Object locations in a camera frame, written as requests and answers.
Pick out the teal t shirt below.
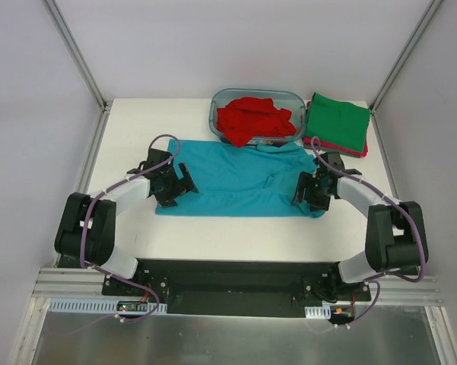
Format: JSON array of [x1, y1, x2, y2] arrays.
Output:
[[155, 140, 324, 218]]

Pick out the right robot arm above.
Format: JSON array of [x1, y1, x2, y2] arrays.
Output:
[[292, 152, 429, 300]]

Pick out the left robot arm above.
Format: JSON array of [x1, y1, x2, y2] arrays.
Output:
[[54, 148, 198, 296]]

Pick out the folded pink t shirt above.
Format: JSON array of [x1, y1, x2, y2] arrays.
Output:
[[302, 101, 368, 158]]

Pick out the folded green t shirt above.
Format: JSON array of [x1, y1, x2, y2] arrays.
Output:
[[305, 93, 370, 152]]

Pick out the clear blue plastic bin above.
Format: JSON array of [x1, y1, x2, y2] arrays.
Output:
[[208, 88, 306, 148]]

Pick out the red t shirt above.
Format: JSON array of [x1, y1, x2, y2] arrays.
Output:
[[217, 97, 296, 148]]

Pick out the right aluminium table rail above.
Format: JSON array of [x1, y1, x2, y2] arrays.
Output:
[[370, 112, 398, 198]]

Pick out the aluminium table rail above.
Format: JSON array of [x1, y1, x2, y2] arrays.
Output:
[[52, 105, 111, 268], [370, 112, 398, 198]]

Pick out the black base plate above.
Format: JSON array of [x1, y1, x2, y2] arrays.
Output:
[[56, 256, 377, 319]]

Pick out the left aluminium table rail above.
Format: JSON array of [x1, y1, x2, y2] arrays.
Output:
[[52, 105, 111, 268]]

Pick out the left aluminium frame post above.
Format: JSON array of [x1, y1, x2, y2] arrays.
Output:
[[41, 0, 111, 111]]

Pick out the aluminium frame post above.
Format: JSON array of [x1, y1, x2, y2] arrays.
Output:
[[368, 0, 446, 113], [41, 0, 111, 111]]

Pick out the right white cable duct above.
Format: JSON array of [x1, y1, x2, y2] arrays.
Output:
[[304, 305, 332, 320]]

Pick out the white cable duct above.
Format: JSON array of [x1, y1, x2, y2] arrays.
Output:
[[304, 305, 332, 320], [49, 298, 167, 316]]

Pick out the left white cable duct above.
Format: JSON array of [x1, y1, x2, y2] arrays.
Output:
[[49, 298, 167, 316]]

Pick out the right aluminium frame post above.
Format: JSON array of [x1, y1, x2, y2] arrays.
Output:
[[368, 0, 446, 113]]

